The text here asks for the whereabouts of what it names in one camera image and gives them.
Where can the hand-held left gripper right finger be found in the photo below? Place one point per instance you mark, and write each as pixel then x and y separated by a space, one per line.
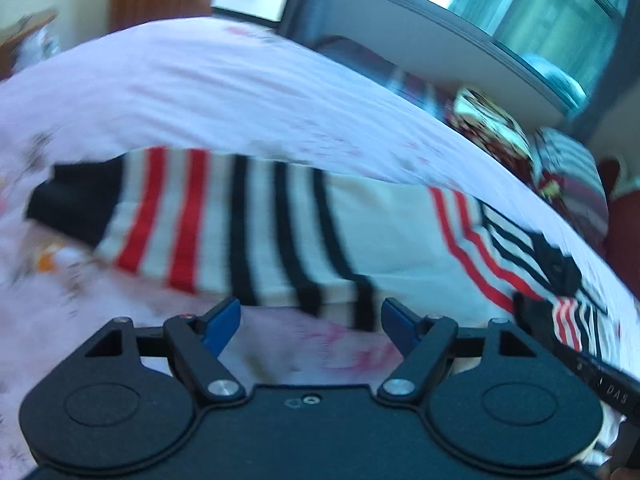
pixel 400 325

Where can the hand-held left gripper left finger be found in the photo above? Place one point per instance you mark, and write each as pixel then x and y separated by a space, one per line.
pixel 223 324

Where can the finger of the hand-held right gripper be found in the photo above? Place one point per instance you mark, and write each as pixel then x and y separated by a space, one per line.
pixel 535 312

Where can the striped knit sweater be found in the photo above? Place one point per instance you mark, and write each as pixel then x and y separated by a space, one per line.
pixel 280 230

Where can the red heart-shaped headboard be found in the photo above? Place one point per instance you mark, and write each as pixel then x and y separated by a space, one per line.
pixel 625 230

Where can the grey striped pillow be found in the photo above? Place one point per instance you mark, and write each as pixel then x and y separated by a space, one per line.
pixel 570 180

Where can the patterned red pillow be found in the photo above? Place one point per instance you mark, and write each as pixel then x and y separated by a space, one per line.
pixel 487 130

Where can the floral bed sheet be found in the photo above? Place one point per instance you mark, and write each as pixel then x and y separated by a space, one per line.
pixel 200 95

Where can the large window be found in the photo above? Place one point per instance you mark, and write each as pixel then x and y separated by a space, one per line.
pixel 525 10

